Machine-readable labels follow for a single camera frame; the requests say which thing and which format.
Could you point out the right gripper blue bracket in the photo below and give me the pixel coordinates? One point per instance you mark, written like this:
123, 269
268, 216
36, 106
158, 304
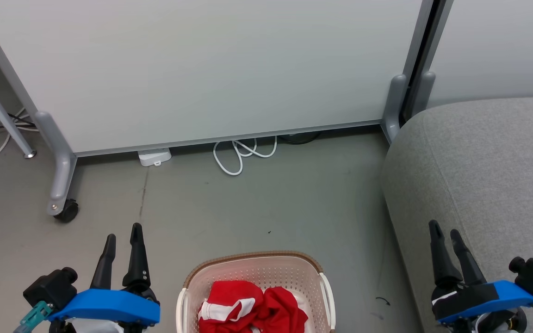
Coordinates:
479, 300

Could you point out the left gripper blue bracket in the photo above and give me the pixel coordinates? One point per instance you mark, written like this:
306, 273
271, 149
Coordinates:
109, 305

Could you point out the red shorts with white trim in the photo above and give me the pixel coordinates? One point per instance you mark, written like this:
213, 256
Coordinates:
229, 296

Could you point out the red and white jersey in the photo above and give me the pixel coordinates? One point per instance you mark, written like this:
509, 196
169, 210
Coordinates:
285, 310

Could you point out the grey fabric sofa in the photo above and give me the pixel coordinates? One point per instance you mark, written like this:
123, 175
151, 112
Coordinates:
479, 175

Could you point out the black caster wheel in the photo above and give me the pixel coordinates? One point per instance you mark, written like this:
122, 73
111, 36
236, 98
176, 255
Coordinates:
69, 211

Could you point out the small black floor scrap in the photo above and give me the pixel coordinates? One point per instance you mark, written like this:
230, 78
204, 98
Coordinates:
383, 300

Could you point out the white power adapter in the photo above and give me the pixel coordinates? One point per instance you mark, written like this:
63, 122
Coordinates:
154, 157

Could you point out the grey partition foot with caster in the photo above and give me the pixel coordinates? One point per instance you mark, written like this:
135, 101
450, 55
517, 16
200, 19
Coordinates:
60, 166

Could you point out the cream perforated laundry basket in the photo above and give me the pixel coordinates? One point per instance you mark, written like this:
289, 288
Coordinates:
257, 268

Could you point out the large white partition panel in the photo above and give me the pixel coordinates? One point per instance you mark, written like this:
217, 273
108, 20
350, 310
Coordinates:
201, 64

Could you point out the narrow white partition panel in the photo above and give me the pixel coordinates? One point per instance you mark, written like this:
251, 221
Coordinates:
502, 46

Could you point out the teal left camera connector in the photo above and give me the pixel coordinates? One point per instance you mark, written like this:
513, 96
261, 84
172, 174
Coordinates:
35, 315

